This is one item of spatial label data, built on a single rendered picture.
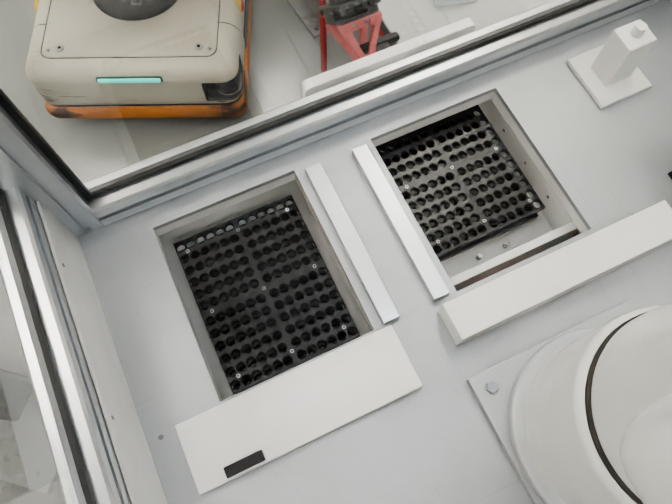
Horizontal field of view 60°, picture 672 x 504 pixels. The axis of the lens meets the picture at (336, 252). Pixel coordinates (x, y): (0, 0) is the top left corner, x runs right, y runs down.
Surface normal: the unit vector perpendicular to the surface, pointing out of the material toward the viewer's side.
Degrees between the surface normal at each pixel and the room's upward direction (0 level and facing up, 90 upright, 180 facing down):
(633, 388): 85
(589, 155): 0
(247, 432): 0
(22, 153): 90
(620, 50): 90
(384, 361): 0
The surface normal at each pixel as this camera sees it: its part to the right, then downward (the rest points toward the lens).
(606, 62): -0.91, 0.40
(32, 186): 0.43, 0.85
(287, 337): 0.00, -0.36
